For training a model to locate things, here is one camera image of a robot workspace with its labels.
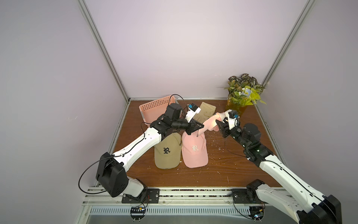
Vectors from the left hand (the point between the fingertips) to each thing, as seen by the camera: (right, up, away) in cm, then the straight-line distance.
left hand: (204, 126), depth 70 cm
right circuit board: (+28, -45, +1) cm, 53 cm away
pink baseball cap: (-4, -16, +13) cm, 21 cm away
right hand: (+9, +5, +2) cm, 11 cm away
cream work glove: (+9, +9, +42) cm, 44 cm away
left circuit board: (-35, -46, +2) cm, 58 cm away
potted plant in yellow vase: (+31, +22, +24) cm, 45 cm away
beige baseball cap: (-20, -18, +14) cm, 30 cm away
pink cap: (+4, +1, +3) cm, 6 cm away
